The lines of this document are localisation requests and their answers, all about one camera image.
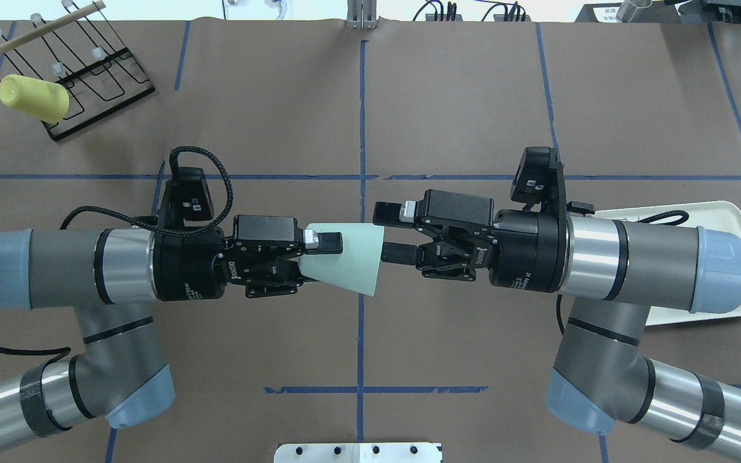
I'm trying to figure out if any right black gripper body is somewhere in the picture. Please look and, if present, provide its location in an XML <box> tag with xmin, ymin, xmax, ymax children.
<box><xmin>414</xmin><ymin>188</ymin><xmax>568</xmax><ymax>293</ymax></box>

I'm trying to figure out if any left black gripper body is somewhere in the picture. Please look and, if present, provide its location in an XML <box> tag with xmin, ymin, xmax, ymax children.
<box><xmin>152</xmin><ymin>215</ymin><xmax>307</xmax><ymax>302</ymax></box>

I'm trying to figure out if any pale green plastic cup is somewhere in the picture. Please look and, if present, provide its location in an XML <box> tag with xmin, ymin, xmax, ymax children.
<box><xmin>299</xmin><ymin>222</ymin><xmax>385</xmax><ymax>296</ymax></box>

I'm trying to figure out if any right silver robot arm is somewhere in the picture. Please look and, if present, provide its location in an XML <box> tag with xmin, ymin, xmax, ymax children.
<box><xmin>372</xmin><ymin>186</ymin><xmax>741</xmax><ymax>461</ymax></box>

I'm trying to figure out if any white bear print tray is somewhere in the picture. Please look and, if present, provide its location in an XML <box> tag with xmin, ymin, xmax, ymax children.
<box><xmin>595</xmin><ymin>201</ymin><xmax>741</xmax><ymax>327</ymax></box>

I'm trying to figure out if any metal cup on desk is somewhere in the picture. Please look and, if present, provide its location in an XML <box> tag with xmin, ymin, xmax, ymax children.
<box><xmin>616</xmin><ymin>0</ymin><xmax>654</xmax><ymax>23</ymax></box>

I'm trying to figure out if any yellow plastic cup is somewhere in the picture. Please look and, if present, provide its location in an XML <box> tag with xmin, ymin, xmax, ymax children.
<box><xmin>0</xmin><ymin>74</ymin><xmax>69</xmax><ymax>123</ymax></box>

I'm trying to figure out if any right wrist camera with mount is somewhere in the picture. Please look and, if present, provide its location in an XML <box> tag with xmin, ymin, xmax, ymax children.
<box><xmin>511</xmin><ymin>147</ymin><xmax>595</xmax><ymax>217</ymax></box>

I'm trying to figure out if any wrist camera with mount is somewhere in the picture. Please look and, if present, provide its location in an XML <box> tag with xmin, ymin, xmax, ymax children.
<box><xmin>511</xmin><ymin>147</ymin><xmax>595</xmax><ymax>217</ymax></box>
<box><xmin>154</xmin><ymin>160</ymin><xmax>218</xmax><ymax>231</ymax></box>

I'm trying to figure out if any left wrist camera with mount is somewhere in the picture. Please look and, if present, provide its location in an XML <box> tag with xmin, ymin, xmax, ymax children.
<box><xmin>154</xmin><ymin>160</ymin><xmax>218</xmax><ymax>231</ymax></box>

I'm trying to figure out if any right black camera cable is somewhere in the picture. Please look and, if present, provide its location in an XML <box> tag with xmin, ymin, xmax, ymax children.
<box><xmin>621</xmin><ymin>210</ymin><xmax>690</xmax><ymax>226</ymax></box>

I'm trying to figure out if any white camera pole base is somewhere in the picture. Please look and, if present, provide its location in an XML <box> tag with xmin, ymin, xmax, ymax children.
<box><xmin>273</xmin><ymin>442</ymin><xmax>444</xmax><ymax>462</ymax></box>

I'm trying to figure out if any aluminium frame post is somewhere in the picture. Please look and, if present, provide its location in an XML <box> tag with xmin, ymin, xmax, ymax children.
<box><xmin>346</xmin><ymin>0</ymin><xmax>379</xmax><ymax>30</ymax></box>

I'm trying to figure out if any black wire cup rack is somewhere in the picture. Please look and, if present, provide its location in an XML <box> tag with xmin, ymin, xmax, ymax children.
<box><xmin>0</xmin><ymin>1</ymin><xmax>156</xmax><ymax>143</ymax></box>

